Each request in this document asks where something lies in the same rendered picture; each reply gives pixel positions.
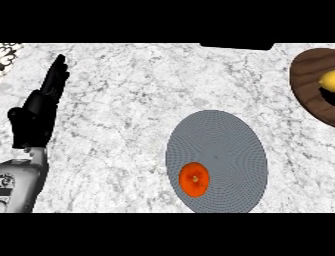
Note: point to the orange fruit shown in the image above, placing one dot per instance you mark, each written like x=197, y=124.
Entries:
x=194, y=180

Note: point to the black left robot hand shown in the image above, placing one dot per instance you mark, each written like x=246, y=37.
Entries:
x=34, y=120

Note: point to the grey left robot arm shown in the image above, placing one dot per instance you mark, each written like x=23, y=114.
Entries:
x=12, y=183

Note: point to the grey round placemat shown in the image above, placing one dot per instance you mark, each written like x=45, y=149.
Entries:
x=223, y=143

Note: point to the brown wooden bowl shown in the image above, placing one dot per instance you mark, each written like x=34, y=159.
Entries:
x=308, y=80

